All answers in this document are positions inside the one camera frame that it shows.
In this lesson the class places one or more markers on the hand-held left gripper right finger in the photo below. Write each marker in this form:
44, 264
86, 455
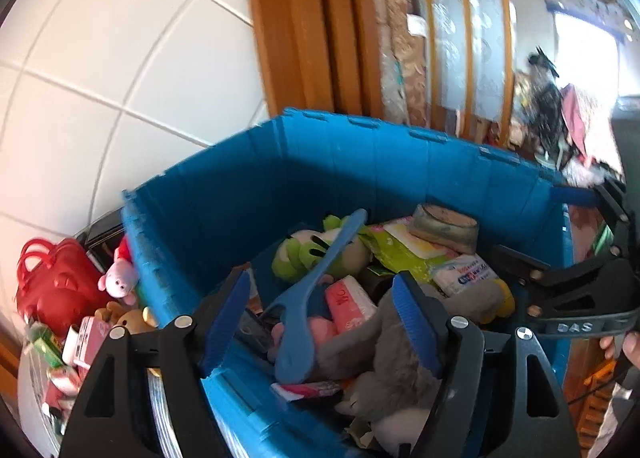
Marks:
417, 323

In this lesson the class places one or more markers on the pink soft toy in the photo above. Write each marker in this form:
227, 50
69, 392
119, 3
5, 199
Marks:
320, 329

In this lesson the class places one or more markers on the patterned rolled carpet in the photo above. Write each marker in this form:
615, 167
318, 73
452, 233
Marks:
412, 57

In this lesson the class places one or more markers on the black covered floor fan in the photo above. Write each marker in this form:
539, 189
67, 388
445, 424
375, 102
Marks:
545, 102

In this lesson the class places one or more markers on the pink tissue packet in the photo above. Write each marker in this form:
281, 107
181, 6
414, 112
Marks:
350, 305

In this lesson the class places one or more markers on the green frog plush toy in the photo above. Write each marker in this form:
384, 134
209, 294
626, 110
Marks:
300, 253

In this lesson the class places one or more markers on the white blue packet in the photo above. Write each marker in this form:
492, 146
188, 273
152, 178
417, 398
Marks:
465, 275

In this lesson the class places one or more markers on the blue plastic storage crate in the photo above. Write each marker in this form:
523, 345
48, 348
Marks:
350, 172

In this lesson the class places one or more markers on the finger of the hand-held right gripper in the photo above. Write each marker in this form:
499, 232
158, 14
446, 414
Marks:
520, 263
572, 195

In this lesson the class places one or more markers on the patterned blanket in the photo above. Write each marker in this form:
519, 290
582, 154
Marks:
600, 137

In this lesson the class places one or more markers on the brown bear plush toy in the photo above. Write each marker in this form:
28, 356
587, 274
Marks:
132, 320

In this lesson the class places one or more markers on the pink white box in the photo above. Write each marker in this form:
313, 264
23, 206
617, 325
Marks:
82, 343

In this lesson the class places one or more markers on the tape roll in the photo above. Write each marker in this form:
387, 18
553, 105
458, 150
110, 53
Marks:
440, 233

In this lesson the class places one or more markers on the grey plush toy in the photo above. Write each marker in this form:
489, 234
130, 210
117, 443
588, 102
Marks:
390, 338

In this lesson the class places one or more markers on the pink white flat packet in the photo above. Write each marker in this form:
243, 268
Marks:
307, 390

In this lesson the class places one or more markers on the black box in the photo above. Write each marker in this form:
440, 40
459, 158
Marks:
102, 233

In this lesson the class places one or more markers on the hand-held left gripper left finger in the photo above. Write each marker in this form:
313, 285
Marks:
225, 323

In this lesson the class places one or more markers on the person's right hand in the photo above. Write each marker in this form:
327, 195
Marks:
631, 348

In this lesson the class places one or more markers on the frosted glass door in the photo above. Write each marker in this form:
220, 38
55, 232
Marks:
450, 27

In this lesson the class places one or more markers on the pink cloth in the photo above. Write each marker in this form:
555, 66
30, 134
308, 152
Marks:
575, 117

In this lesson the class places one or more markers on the window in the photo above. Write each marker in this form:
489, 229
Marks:
587, 47

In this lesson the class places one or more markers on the black cylinder container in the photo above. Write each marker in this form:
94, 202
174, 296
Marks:
377, 280

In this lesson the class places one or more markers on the red handbag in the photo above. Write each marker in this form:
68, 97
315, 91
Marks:
60, 288

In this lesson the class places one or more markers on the plastic wrapped rolled carpet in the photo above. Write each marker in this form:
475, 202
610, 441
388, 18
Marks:
387, 77

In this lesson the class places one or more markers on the green white wet wipes pack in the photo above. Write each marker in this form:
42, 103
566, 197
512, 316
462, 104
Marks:
410, 253

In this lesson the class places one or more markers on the blue plastic paddle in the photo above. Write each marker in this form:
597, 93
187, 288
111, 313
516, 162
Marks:
295, 338

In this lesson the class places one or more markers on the small green box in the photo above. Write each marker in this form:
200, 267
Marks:
45, 345

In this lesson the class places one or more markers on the pink pig plush toy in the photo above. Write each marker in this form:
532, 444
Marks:
117, 278

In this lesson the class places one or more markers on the wooden door frame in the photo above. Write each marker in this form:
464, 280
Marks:
300, 22

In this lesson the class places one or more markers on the green cloth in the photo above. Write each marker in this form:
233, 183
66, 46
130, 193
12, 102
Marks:
602, 243

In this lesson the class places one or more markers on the white storage bin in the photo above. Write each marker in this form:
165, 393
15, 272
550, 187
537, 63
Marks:
32, 403

